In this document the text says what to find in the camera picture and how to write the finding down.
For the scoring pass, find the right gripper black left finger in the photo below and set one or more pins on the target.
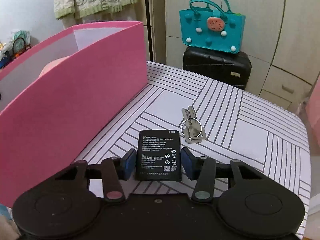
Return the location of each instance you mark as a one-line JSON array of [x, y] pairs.
[[68, 203]]

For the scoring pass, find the striped white tablecloth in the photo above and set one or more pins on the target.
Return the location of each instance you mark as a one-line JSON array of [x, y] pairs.
[[238, 125]]

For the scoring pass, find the black hard suitcase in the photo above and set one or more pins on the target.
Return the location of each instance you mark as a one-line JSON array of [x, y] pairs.
[[232, 69]]

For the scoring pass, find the cream knitted hanging cardigan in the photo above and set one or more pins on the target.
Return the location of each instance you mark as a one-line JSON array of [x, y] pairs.
[[97, 0]]

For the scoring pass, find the pink rounded metal tin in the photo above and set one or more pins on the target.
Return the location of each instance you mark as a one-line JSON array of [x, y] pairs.
[[52, 65]]

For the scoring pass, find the teal felt handbag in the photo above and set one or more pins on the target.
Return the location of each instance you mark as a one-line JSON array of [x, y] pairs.
[[206, 25]]

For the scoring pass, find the pink cardboard storage box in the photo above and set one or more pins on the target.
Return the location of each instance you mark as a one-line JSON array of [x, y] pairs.
[[46, 122]]

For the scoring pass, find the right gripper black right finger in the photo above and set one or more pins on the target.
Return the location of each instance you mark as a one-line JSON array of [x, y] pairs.
[[244, 201]]

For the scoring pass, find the black rectangular phone battery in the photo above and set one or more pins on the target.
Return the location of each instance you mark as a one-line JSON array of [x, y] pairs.
[[158, 156]]

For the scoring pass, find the beige wardrobe cabinet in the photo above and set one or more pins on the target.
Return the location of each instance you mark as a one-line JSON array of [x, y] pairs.
[[281, 38]]

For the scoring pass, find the silver keys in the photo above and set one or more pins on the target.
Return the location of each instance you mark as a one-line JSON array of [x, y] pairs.
[[191, 128]]

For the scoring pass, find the pink paper shopping bag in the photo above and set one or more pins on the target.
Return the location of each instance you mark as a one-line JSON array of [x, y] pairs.
[[313, 109]]

